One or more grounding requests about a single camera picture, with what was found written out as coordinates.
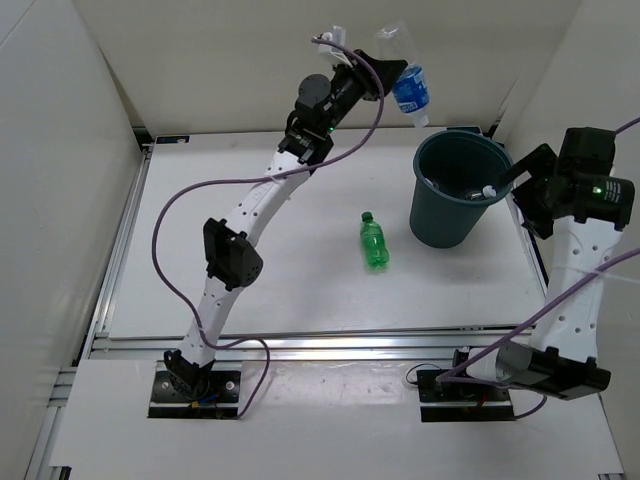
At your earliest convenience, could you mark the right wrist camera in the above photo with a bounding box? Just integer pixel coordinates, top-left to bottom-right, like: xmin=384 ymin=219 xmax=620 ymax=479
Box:
xmin=555 ymin=127 xmax=616 ymax=177

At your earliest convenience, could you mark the clear bottle blue label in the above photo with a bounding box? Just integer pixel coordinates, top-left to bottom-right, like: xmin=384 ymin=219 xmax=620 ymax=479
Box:
xmin=482 ymin=185 xmax=497 ymax=199
xmin=375 ymin=21 xmax=430 ymax=128

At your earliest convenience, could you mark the green plastic bottle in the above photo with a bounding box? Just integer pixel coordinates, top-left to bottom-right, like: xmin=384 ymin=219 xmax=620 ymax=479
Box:
xmin=359 ymin=211 xmax=390 ymax=271

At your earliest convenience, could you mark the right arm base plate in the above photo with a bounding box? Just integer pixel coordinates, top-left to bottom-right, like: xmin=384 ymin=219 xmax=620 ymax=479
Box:
xmin=405 ymin=362 xmax=515 ymax=423

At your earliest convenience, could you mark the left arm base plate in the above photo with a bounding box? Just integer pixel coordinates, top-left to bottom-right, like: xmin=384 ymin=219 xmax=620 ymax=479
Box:
xmin=147 ymin=365 xmax=242 ymax=420

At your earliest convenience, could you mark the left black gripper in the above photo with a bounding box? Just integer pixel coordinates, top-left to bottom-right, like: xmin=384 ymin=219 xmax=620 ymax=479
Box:
xmin=321 ymin=50 xmax=407 ymax=135

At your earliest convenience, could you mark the dark teal plastic bin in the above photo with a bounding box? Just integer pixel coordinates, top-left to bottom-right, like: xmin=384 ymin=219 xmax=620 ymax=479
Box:
xmin=409 ymin=129 xmax=513 ymax=249

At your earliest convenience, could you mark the aluminium front rail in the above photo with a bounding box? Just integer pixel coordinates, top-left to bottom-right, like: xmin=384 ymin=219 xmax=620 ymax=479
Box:
xmin=87 ymin=326 xmax=512 ymax=361

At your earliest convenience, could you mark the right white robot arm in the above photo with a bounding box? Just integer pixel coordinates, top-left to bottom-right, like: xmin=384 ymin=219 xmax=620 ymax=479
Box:
xmin=438 ymin=132 xmax=635 ymax=400

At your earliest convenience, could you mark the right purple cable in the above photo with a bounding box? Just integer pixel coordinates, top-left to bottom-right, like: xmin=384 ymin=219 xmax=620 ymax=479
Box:
xmin=434 ymin=115 xmax=640 ymax=420

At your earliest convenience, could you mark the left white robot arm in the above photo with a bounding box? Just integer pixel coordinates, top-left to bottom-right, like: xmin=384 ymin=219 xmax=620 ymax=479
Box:
xmin=164 ymin=50 xmax=408 ymax=401

